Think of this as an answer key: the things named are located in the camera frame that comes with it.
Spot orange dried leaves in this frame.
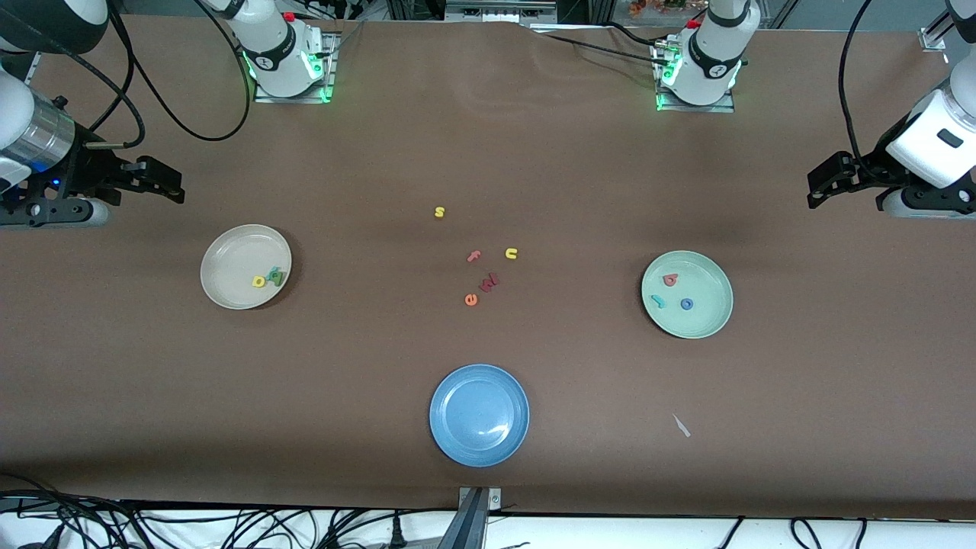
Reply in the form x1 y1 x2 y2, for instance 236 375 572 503
629 0 691 18

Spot metal table edge bracket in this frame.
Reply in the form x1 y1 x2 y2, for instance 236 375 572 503
457 486 502 549

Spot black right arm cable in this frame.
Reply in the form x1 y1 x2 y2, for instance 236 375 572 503
84 0 252 149

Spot grey metal frame structure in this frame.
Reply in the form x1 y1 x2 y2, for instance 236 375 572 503
446 0 557 24

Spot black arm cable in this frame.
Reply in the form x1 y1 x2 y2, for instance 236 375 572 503
84 0 252 149
839 0 878 172

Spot beige brown round plate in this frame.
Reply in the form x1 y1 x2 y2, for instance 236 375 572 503
200 224 293 310

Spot light green round plate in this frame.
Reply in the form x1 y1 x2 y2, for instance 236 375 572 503
641 251 734 339

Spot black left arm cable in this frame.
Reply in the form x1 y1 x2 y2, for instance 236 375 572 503
839 0 878 172

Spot black cable on table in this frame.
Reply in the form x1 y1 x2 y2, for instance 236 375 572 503
526 23 672 69

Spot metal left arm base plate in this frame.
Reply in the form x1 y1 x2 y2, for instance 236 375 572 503
654 38 737 114

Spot blue round plate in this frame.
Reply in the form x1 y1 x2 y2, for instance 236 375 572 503
429 364 531 467

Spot brown table cover sheet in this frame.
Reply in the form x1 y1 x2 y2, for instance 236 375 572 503
0 14 976 521

